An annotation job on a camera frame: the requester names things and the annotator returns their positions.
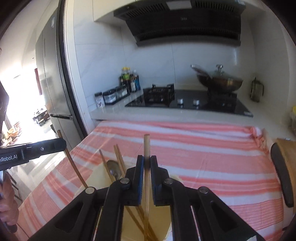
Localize white wall cabinets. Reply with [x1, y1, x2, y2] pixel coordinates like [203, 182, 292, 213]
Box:
[93, 0, 135, 21]

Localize black range hood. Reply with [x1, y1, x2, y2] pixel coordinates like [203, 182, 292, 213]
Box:
[113, 0, 246, 46]

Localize wok with glass lid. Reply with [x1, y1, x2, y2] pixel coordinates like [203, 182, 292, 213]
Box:
[190, 64, 243, 93]

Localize pink striped tablecloth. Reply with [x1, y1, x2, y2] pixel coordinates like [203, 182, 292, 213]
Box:
[16, 120, 284, 241]

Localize steel spoon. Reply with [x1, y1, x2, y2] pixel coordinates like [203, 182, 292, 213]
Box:
[107, 160, 121, 180]

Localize sauce bottles group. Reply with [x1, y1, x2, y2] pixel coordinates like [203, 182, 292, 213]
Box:
[119, 67, 141, 93]

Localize black gas stove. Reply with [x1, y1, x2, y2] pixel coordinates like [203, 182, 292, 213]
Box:
[126, 84, 253, 117]

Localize wooden cutting board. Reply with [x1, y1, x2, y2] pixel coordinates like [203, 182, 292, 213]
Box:
[276, 138, 296, 195]

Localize white utensil holder box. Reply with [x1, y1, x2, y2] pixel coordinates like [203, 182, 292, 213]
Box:
[87, 159, 183, 241]

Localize dark glass kettle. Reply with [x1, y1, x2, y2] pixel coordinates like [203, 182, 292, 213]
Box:
[250, 77, 264, 102]

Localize wire basket with bags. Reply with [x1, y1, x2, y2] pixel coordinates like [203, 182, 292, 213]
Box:
[290, 106, 296, 135]

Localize person's left hand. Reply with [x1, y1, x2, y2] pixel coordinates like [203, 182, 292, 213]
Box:
[0, 174, 19, 225]

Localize grey refrigerator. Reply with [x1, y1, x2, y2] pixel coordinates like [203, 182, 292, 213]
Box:
[36, 9, 83, 150]

